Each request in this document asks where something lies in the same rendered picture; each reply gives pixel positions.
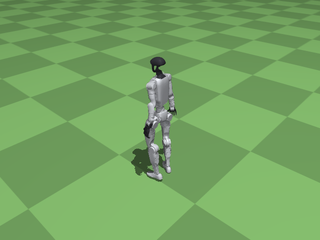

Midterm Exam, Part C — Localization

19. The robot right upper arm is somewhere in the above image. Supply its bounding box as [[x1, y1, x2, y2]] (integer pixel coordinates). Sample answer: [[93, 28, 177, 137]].
[[165, 73, 173, 96]]

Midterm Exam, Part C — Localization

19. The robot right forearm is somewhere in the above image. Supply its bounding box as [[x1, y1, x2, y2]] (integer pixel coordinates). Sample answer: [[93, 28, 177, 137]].
[[168, 93, 175, 111]]

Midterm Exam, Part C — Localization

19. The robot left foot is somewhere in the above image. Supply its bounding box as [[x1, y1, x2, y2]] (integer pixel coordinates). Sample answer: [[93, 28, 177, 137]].
[[146, 171, 163, 180]]

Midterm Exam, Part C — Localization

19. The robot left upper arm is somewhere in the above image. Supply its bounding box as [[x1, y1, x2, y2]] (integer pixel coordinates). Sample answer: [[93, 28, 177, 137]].
[[146, 80, 156, 108]]

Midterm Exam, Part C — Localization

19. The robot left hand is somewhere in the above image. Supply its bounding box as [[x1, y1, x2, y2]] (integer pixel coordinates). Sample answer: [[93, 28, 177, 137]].
[[143, 123, 153, 139]]

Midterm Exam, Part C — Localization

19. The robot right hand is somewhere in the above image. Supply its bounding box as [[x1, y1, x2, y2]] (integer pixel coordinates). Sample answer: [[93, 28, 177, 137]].
[[168, 107, 177, 115]]

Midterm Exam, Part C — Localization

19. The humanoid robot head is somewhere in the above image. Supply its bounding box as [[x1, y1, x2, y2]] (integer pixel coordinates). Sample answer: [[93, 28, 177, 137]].
[[150, 57, 166, 79]]

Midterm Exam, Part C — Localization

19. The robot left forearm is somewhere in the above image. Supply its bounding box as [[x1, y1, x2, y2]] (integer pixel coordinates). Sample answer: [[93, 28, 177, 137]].
[[146, 103, 156, 126]]

